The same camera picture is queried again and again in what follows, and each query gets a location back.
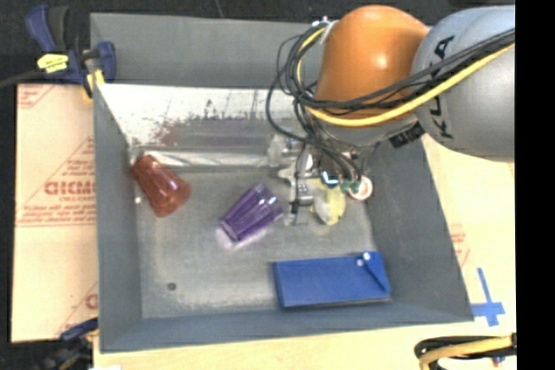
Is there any red plastic cup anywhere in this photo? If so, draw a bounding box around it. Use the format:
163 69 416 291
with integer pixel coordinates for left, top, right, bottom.
129 154 193 218

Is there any pink and white ring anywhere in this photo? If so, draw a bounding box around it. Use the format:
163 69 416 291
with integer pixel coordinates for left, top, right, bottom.
349 176 375 201

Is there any purple plastic cup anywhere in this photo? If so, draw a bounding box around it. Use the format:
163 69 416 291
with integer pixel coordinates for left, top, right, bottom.
219 182 285 243

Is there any pale yellow soft thing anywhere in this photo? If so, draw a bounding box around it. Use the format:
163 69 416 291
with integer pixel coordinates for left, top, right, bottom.
310 179 348 226

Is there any brown cardboard board red print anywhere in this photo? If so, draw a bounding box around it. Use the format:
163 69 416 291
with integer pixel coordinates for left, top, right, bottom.
9 82 516 344

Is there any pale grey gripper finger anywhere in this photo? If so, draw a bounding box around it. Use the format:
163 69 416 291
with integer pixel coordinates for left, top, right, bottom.
287 180 315 227

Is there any blue flat block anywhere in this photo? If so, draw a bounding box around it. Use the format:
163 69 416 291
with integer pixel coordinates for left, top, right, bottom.
271 250 393 309

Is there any grey metal bin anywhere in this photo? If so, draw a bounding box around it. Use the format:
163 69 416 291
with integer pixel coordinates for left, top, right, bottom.
88 11 474 354

